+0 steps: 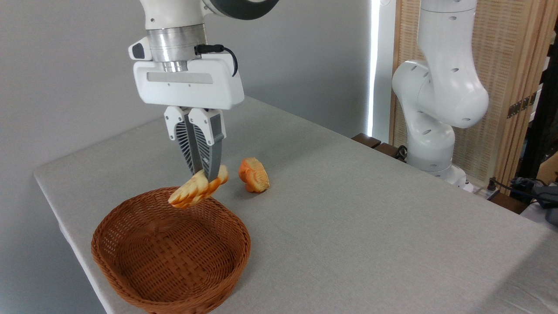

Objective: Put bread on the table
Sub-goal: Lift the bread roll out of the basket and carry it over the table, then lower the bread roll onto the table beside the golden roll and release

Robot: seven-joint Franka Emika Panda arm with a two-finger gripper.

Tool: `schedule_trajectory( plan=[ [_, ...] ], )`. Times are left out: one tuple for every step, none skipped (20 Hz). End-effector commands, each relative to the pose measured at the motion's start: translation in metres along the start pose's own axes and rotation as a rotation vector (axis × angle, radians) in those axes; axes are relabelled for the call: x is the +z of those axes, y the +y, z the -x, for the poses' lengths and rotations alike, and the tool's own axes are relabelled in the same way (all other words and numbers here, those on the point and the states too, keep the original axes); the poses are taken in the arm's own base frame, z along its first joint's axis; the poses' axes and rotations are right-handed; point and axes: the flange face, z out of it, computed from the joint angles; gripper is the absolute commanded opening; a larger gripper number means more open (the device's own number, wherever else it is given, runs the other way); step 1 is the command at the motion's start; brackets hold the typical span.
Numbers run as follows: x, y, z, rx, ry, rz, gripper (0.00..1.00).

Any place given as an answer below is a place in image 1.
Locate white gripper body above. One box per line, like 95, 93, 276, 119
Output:
133, 58, 245, 110

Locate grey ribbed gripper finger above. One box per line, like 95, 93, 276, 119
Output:
164, 106, 203, 175
188, 108, 226, 181

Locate pale yellow bread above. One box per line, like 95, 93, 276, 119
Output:
168, 164, 229, 209

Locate orange bread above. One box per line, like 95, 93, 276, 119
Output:
238, 157, 270, 193

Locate brown wicker basket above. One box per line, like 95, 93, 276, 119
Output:
91, 187, 252, 314

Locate dark wooden slat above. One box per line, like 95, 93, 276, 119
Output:
374, 143, 407, 163
351, 133, 382, 149

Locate grey tablecloth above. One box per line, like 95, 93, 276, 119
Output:
34, 95, 558, 314

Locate black screen hinge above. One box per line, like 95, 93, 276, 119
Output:
507, 92, 538, 119

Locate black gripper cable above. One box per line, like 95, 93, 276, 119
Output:
194, 44, 239, 77

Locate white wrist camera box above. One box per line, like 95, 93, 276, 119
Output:
128, 36, 153, 61

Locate black cable bundle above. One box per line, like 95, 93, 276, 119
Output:
487, 176, 558, 225

